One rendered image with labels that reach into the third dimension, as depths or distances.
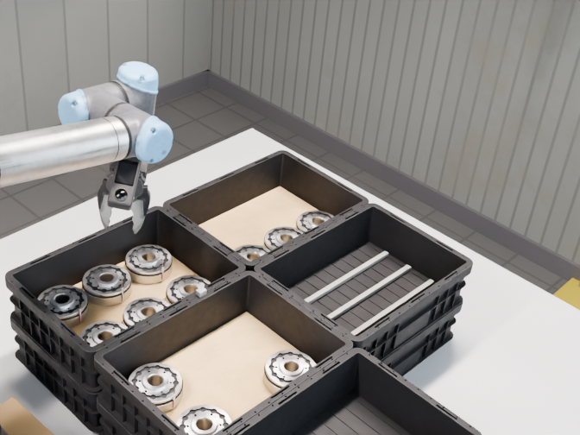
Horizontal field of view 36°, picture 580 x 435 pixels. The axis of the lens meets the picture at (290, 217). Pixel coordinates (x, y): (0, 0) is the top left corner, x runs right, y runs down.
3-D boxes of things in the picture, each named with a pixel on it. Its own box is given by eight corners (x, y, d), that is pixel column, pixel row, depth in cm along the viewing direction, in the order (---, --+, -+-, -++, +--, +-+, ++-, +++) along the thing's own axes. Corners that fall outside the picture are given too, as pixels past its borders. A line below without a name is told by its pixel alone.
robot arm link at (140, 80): (105, 64, 163) (141, 54, 169) (101, 116, 169) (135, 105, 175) (133, 83, 159) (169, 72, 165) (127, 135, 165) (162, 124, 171)
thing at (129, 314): (144, 339, 177) (144, 337, 177) (113, 312, 183) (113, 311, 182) (183, 317, 184) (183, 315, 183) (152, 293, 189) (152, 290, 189)
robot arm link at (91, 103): (92, 109, 151) (143, 94, 158) (53, 87, 157) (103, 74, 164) (92, 151, 155) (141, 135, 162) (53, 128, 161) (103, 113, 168)
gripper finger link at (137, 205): (151, 219, 188) (146, 182, 183) (148, 236, 183) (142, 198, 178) (136, 219, 188) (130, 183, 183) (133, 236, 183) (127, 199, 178)
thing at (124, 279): (101, 303, 185) (101, 300, 185) (72, 279, 190) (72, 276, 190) (140, 283, 191) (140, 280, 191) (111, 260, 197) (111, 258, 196)
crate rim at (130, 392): (197, 463, 147) (198, 454, 146) (90, 364, 164) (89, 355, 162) (356, 353, 172) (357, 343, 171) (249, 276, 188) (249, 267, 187)
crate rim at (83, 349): (90, 364, 164) (89, 355, 162) (2, 283, 180) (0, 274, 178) (249, 276, 188) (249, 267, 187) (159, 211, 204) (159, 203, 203)
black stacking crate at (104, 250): (91, 400, 169) (90, 356, 163) (7, 318, 185) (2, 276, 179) (245, 311, 194) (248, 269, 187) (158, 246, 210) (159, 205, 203)
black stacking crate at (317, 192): (246, 310, 194) (249, 269, 187) (160, 245, 210) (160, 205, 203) (364, 241, 218) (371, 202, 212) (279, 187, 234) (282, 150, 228)
